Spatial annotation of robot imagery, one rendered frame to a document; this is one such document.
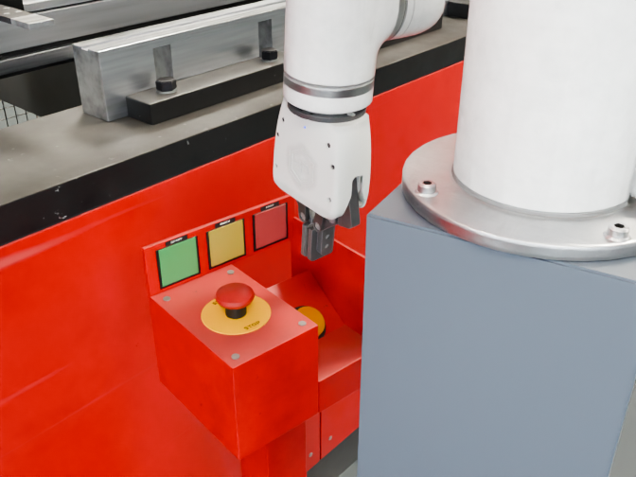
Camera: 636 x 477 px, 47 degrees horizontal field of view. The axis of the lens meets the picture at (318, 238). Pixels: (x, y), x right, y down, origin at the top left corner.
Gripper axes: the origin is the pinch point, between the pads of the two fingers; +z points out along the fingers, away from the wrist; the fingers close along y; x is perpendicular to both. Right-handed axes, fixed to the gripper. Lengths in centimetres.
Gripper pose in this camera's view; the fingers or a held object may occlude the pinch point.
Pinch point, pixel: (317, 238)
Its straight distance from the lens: 77.4
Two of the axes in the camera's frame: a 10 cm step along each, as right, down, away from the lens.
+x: 7.6, -3.2, 5.6
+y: 6.4, 4.5, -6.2
